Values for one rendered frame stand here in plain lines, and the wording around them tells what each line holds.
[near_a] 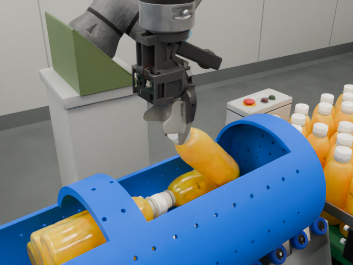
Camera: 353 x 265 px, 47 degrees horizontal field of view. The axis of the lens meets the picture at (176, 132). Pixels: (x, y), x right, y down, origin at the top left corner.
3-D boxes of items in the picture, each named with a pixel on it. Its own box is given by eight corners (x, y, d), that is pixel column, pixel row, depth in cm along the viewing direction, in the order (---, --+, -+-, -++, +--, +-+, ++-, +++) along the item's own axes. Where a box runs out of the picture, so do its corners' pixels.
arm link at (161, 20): (172, -8, 69) (209, 1, 62) (172, 21, 72) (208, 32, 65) (127, -2, 64) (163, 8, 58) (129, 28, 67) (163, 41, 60)
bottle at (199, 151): (238, 185, 87) (195, 148, 74) (209, 189, 91) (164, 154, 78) (239, 155, 91) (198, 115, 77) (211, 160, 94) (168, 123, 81)
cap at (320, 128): (309, 131, 112) (310, 125, 111) (319, 128, 113) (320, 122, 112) (319, 137, 109) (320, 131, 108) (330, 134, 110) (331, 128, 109)
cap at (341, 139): (353, 143, 106) (355, 137, 105) (348, 149, 103) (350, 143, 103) (339, 138, 108) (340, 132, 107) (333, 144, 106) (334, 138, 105)
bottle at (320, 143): (291, 184, 121) (301, 130, 112) (309, 177, 124) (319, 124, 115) (308, 196, 116) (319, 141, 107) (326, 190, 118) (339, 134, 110)
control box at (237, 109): (224, 130, 131) (226, 101, 126) (266, 114, 142) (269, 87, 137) (246, 142, 124) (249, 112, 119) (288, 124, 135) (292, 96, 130)
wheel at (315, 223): (306, 221, 96) (312, 220, 95) (318, 213, 99) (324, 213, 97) (313, 238, 96) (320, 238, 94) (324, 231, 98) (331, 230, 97)
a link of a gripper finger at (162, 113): (137, 133, 78) (140, 92, 72) (162, 125, 81) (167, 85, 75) (146, 142, 76) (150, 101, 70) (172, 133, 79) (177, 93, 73)
